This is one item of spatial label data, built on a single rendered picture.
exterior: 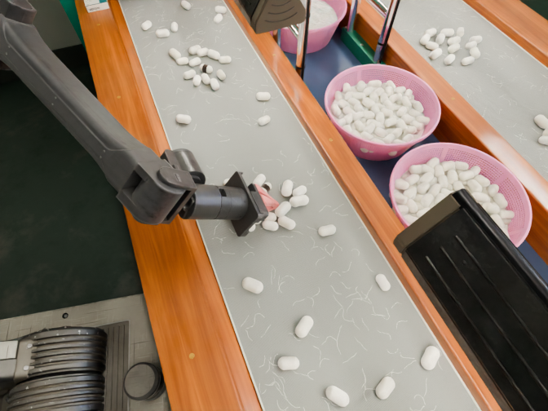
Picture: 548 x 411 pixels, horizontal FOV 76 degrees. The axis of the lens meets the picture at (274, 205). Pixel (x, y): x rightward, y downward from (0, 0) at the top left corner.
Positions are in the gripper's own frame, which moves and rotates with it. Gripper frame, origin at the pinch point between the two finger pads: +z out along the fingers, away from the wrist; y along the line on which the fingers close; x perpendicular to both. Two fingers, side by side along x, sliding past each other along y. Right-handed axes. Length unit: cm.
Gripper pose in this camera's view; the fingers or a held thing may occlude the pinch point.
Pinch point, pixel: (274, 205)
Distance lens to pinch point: 67.7
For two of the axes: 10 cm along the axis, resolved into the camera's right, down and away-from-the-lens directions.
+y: -4.1, -8.0, 4.4
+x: -5.8, 6.0, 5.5
